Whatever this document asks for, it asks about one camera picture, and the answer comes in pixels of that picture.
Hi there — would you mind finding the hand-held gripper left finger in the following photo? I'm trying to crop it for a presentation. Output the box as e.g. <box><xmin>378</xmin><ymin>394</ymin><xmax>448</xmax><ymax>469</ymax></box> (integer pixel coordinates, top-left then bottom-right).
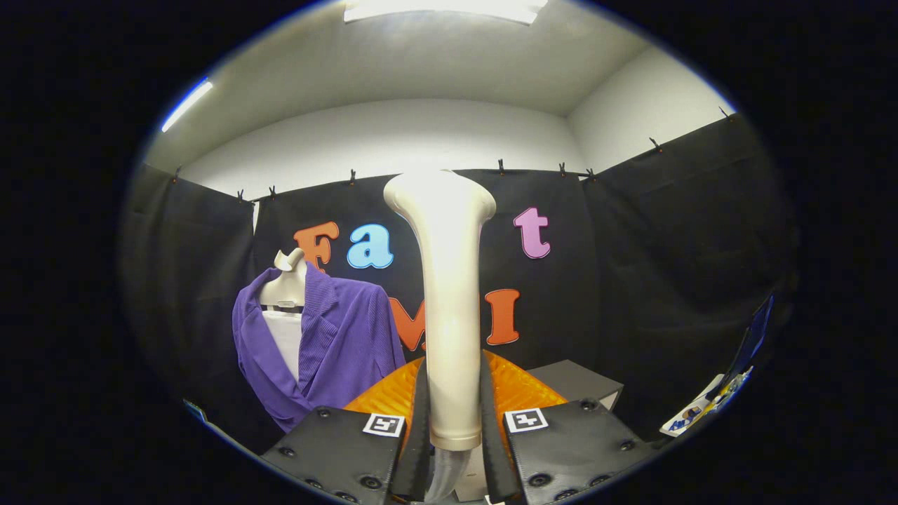
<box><xmin>261</xmin><ymin>356</ymin><xmax>431</xmax><ymax>505</ymax></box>

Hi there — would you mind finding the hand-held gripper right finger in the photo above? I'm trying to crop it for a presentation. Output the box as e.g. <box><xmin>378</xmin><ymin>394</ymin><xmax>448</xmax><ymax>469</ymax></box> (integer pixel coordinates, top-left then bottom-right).
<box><xmin>478</xmin><ymin>346</ymin><xmax>658</xmax><ymax>505</ymax></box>

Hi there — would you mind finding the purple corduroy jacket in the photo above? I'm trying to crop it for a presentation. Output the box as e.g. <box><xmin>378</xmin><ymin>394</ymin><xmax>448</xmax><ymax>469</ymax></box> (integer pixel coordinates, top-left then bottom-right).
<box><xmin>232</xmin><ymin>263</ymin><xmax>406</xmax><ymax>433</ymax></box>

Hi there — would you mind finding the white garment steamer head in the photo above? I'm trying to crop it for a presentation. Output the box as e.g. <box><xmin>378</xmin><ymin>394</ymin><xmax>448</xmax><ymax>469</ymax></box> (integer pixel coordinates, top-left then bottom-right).
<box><xmin>383</xmin><ymin>169</ymin><xmax>497</xmax><ymax>452</ymax></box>

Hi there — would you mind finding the grey top drawer cabinet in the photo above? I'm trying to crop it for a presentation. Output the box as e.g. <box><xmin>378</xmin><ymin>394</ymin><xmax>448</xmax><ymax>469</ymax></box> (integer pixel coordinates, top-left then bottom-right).
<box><xmin>526</xmin><ymin>359</ymin><xmax>624</xmax><ymax>411</ymax></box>

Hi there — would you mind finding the white side table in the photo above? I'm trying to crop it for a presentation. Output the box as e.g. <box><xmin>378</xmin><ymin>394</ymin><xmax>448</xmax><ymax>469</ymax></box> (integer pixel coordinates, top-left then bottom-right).
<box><xmin>659</xmin><ymin>365</ymin><xmax>755</xmax><ymax>438</ymax></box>

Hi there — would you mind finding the blue and yellow clutter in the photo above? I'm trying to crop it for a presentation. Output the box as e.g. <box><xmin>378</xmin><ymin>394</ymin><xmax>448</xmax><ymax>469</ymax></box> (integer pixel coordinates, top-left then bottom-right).
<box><xmin>670</xmin><ymin>375</ymin><xmax>751</xmax><ymax>432</ymax></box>

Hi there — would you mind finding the black backdrop cloth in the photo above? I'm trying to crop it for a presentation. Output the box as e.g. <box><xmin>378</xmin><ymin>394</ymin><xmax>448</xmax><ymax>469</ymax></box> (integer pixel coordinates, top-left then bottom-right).
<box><xmin>119</xmin><ymin>112</ymin><xmax>800</xmax><ymax>450</ymax></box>

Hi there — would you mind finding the row of black backdrop clips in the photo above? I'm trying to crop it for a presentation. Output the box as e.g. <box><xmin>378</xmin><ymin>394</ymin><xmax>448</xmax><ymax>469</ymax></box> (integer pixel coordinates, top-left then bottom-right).
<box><xmin>172</xmin><ymin>107</ymin><xmax>730</xmax><ymax>204</ymax></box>

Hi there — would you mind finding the dark computer monitor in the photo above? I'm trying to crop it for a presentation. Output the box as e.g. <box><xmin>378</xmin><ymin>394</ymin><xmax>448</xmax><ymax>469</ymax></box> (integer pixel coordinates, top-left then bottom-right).
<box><xmin>726</xmin><ymin>295</ymin><xmax>775</xmax><ymax>379</ymax></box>

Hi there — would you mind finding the narrow ceiling light strip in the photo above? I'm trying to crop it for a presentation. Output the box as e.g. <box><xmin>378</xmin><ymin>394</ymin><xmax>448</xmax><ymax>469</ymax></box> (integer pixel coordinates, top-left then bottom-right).
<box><xmin>161</xmin><ymin>79</ymin><xmax>214</xmax><ymax>133</ymax></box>

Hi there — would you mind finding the wide ceiling light panel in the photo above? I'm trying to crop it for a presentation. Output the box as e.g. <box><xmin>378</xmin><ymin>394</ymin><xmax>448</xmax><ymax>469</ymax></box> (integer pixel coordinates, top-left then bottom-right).
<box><xmin>342</xmin><ymin>0</ymin><xmax>548</xmax><ymax>25</ymax></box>

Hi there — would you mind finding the clear ribbed steamer hose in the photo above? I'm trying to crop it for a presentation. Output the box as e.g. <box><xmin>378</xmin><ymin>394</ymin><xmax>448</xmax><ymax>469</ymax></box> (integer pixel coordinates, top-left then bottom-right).
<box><xmin>424</xmin><ymin>449</ymin><xmax>472</xmax><ymax>503</ymax></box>

